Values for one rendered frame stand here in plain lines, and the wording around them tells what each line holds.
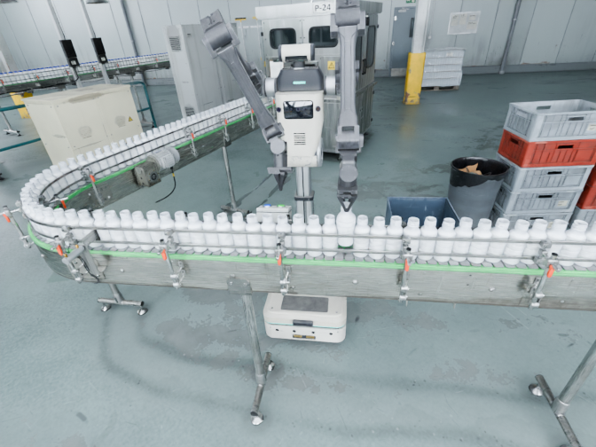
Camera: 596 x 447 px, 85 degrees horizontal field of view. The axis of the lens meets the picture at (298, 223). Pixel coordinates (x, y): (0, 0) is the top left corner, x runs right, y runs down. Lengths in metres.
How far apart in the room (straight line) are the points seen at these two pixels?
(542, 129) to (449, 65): 7.49
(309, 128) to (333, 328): 1.20
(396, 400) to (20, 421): 2.06
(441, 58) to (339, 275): 9.50
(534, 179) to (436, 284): 2.21
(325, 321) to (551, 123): 2.32
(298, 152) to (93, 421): 1.82
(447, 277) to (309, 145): 0.89
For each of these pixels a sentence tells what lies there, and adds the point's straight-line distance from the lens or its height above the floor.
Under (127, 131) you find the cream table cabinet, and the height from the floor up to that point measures 0.60.
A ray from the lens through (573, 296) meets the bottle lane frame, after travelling 1.56.
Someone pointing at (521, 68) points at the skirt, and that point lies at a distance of 14.36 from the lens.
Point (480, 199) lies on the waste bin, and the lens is 3.22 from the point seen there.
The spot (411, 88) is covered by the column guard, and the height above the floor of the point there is 0.36.
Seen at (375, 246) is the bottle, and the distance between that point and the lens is 1.23.
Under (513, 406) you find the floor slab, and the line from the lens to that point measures 2.27.
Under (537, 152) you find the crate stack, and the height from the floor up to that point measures 0.79.
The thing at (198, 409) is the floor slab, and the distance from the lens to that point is 2.12.
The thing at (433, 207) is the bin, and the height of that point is 0.89.
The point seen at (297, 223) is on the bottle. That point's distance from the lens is 1.20.
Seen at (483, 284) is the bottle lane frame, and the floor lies 0.93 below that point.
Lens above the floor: 1.77
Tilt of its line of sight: 32 degrees down
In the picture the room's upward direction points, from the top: 3 degrees counter-clockwise
